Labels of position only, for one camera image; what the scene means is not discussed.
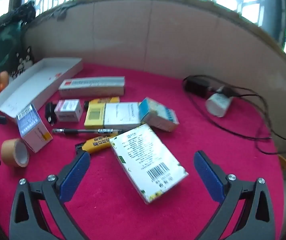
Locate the cardboard barrier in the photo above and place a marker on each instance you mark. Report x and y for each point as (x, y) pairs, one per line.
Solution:
(158, 40)

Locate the white cardboard box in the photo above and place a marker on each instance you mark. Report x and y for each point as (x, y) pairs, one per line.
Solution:
(37, 80)

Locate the long grey sealant box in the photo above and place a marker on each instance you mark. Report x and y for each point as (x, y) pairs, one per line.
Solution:
(93, 86)

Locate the small white pink box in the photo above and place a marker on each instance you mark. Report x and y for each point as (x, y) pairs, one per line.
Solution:
(68, 110)

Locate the black pen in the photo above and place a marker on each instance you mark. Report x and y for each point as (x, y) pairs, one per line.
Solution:
(83, 131)

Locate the black and white dog figure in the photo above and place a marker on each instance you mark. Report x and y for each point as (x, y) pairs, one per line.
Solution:
(24, 61)

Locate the orange round object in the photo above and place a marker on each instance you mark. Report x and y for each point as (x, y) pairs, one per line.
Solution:
(2, 81)

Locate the small black plug adapter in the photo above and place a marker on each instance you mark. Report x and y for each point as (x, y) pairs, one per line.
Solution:
(49, 113)

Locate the white blue orange box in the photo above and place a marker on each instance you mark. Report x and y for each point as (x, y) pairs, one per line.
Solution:
(31, 126)

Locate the red felt table cloth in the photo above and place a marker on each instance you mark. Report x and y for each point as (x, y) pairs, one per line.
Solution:
(123, 212)

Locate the brown tape roll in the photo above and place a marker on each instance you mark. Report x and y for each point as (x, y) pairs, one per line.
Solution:
(11, 151)

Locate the yellow and white box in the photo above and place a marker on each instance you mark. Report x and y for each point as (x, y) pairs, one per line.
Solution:
(113, 116)

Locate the yellow utility knife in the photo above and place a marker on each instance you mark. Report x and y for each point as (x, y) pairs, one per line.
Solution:
(98, 142)

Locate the white floral print box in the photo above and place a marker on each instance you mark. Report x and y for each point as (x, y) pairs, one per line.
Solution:
(145, 160)

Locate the yellow and black box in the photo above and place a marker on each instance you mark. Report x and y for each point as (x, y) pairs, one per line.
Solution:
(104, 100)

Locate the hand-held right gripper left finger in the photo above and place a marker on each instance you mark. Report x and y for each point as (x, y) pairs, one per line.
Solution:
(75, 175)

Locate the white plastic bottle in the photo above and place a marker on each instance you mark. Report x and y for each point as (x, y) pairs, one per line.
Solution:
(218, 103)

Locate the blue and white box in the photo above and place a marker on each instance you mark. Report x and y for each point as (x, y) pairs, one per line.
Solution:
(159, 115)

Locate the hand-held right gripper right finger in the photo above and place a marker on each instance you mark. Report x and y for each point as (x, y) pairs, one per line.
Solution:
(209, 175)

